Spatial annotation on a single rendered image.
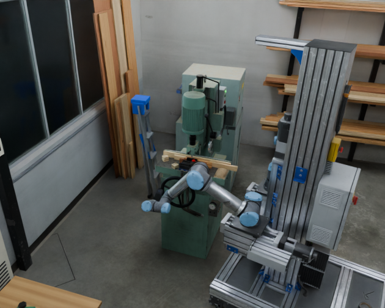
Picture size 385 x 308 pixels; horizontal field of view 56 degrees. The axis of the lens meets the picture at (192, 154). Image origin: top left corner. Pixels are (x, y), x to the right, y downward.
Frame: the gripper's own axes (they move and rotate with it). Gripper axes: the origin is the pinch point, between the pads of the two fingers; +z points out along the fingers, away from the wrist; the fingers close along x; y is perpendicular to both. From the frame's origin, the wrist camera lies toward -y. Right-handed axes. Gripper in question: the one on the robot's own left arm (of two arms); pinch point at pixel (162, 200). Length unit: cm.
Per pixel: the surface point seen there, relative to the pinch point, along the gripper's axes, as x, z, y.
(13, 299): -59, -77, 70
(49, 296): -39, -69, 66
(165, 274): 4, 33, 68
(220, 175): 38.8, 13.8, -27.5
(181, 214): 7.8, 35.1, 14.1
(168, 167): -5.2, 13.5, -25.1
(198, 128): 16, 5, -60
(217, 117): 26, 23, -74
